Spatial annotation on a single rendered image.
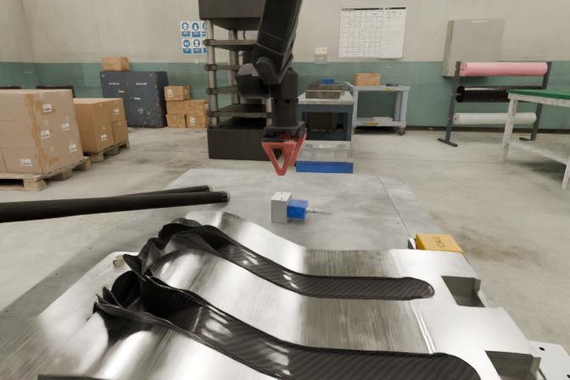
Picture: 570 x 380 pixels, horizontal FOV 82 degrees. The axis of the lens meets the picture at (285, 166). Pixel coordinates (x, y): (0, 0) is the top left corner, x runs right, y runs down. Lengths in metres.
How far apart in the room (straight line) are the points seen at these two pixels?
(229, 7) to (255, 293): 4.00
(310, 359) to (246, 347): 0.06
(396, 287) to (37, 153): 3.77
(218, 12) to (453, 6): 4.30
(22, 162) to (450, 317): 3.97
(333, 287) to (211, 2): 4.06
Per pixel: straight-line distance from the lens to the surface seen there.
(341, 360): 0.33
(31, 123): 3.93
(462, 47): 6.66
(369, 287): 0.41
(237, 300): 0.34
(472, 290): 0.47
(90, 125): 4.73
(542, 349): 0.46
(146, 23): 7.72
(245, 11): 4.17
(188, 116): 6.94
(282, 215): 0.72
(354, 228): 0.72
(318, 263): 0.44
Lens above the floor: 1.12
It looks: 16 degrees down
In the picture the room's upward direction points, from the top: straight up
